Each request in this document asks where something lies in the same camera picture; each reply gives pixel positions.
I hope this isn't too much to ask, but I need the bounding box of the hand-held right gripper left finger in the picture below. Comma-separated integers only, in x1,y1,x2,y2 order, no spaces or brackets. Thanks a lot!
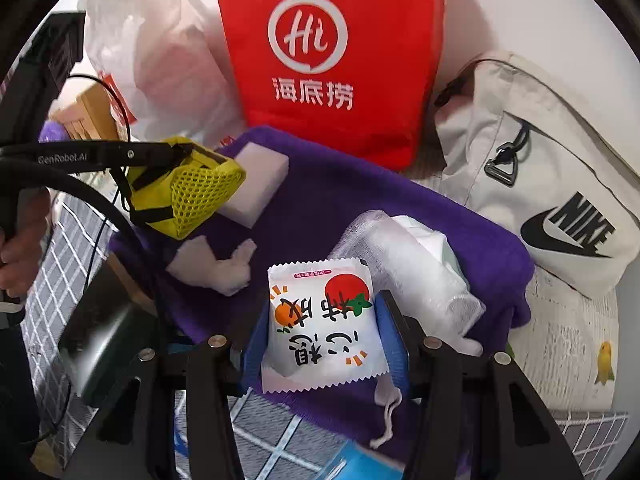
62,309,273,480

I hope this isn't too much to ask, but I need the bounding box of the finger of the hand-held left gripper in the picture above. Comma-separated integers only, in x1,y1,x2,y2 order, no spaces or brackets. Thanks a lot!
127,141,198,167

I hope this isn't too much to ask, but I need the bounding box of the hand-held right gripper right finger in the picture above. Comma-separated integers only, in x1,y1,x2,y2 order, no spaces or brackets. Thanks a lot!
375,290,586,480

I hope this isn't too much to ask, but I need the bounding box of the yellow mesh pouch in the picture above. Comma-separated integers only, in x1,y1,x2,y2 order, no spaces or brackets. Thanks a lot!
122,136,247,238

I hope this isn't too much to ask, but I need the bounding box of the white fruit print packet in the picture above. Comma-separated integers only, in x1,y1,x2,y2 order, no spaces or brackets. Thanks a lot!
261,256,390,395

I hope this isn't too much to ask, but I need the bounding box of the white cloth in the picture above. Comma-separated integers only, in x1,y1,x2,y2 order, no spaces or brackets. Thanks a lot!
166,237,257,297

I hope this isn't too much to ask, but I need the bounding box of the white sponge block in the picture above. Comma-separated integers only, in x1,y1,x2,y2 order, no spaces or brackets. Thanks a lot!
215,149,291,221

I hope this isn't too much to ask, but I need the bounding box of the white face mask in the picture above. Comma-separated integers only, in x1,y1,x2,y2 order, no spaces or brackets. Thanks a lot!
370,214,485,451

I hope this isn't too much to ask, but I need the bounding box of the person's left hand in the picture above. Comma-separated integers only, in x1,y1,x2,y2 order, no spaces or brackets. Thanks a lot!
0,187,53,311

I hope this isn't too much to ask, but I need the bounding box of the white plastic shopping bag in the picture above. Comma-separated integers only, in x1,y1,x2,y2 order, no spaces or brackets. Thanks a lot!
80,0,246,143

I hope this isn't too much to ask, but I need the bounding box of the grey checked tablecloth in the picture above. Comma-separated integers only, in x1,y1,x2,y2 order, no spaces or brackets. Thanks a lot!
22,192,631,480

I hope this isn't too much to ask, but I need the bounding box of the blue tissue pack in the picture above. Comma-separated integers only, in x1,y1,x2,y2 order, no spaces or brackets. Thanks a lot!
320,442,406,480

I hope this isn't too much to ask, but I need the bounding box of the dark green tin box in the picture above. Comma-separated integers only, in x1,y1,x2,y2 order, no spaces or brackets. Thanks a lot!
57,260,171,406

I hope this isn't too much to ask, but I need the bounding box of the purple towel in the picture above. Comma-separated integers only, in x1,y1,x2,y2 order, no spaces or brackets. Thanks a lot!
107,126,536,466

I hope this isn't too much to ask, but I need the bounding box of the fruit print sheet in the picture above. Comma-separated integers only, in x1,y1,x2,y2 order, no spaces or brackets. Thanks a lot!
505,260,631,416

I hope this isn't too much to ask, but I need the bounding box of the red paper bag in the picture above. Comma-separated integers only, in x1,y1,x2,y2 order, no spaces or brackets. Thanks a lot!
211,0,448,171

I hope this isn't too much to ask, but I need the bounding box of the grey waist bag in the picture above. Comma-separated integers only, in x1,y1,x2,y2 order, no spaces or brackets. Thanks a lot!
432,51,640,301

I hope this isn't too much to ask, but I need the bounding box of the thin black wire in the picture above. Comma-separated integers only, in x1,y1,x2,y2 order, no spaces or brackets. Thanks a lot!
50,74,136,451

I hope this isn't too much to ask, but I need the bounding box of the black cable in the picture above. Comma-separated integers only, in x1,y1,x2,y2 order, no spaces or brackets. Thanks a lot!
0,157,173,346

